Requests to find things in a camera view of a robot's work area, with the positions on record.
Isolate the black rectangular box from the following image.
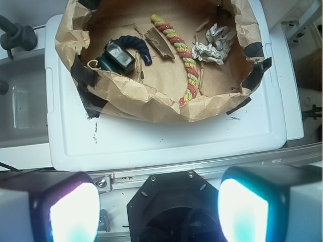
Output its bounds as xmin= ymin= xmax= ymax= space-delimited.
xmin=102 ymin=40 xmax=136 ymax=74

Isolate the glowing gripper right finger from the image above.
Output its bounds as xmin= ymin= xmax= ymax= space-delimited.
xmin=218 ymin=165 xmax=322 ymax=241

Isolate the brown wood bark piece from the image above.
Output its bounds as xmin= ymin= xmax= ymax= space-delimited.
xmin=144 ymin=27 xmax=175 ymax=59

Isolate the black octagonal mount plate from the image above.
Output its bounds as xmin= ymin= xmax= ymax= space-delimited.
xmin=127 ymin=170 xmax=226 ymax=241

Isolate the aluminium extrusion rail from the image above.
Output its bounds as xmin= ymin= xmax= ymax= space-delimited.
xmin=88 ymin=145 xmax=323 ymax=195

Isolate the dark blue twisted rope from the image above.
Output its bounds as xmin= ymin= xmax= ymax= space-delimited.
xmin=116 ymin=36 xmax=152 ymax=66

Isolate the crumpled brown paper liner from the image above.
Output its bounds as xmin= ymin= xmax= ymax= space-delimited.
xmin=55 ymin=1 xmax=271 ymax=123

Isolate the multicolored twisted rope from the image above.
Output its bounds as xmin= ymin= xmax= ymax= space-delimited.
xmin=150 ymin=14 xmax=200 ymax=107

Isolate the white plastic bin lid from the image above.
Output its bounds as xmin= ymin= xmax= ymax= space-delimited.
xmin=44 ymin=0 xmax=288 ymax=172

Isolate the crumpled white paper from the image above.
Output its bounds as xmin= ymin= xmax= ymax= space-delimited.
xmin=191 ymin=24 xmax=236 ymax=66

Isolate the black clamp knob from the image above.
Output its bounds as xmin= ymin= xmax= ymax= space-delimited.
xmin=1 ymin=16 xmax=38 ymax=59

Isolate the dark green round object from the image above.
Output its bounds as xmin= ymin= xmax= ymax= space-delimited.
xmin=96 ymin=56 xmax=113 ymax=72

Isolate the clear plastic container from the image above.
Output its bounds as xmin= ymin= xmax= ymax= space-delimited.
xmin=1 ymin=49 xmax=48 ymax=148

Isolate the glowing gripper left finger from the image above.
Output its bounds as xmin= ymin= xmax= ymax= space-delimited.
xmin=1 ymin=171 xmax=100 ymax=241

